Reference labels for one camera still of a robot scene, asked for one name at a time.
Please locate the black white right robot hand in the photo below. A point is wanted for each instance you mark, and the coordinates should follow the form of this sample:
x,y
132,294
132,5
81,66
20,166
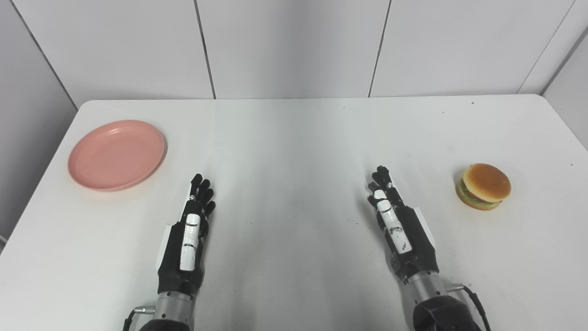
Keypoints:
x,y
404,239

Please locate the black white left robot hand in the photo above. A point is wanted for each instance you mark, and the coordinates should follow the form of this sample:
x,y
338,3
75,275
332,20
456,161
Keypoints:
x,y
189,239

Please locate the toy hamburger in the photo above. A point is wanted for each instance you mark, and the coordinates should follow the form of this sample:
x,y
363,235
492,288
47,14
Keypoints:
x,y
484,186

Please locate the pink round plate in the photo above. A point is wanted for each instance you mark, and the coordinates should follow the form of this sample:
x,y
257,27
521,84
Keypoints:
x,y
117,155

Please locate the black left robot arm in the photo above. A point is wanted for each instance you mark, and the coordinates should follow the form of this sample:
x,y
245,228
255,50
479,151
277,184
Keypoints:
x,y
172,310

